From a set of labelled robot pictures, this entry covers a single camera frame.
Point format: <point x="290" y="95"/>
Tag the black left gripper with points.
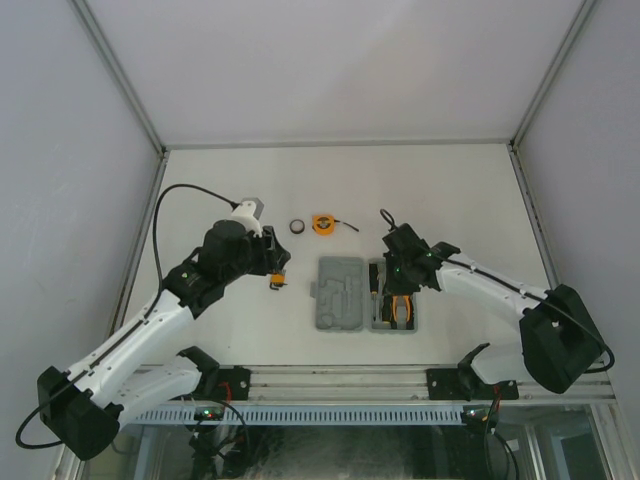
<point x="267" y="245"/>

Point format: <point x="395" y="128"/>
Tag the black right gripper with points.
<point x="391" y="285"/>

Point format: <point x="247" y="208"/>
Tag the flathead screwdriver black yellow handle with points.
<point x="373" y="275"/>

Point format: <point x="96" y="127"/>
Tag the phillips screwdriver black yellow handle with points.
<point x="381" y="295"/>

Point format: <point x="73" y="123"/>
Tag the orange black handled pliers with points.
<point x="402" y="312"/>

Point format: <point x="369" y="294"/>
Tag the grey plastic tool case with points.
<point x="343" y="301"/>

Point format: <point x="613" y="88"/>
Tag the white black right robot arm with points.
<point x="557" y="340"/>

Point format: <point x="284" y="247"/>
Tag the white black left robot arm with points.
<point x="88" y="404"/>

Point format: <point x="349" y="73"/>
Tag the hex key set orange holder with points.
<point x="277" y="281"/>

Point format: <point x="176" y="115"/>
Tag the black electrical tape roll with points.
<point x="297" y="226"/>

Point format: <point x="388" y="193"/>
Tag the orange tape measure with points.
<point x="325" y="224"/>

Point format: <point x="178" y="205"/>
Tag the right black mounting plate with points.
<point x="452" y="383"/>

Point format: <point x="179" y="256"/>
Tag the black mounting plate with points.
<point x="452" y="383"/>
<point x="228" y="384"/>

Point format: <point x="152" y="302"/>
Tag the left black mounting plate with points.
<point x="228" y="384"/>

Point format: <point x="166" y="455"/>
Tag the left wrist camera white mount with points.
<point x="248" y="214"/>

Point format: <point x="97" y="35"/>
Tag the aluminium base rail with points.
<point x="397" y="385"/>

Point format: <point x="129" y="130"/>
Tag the blue slotted cable duct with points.
<point x="301" y="415"/>

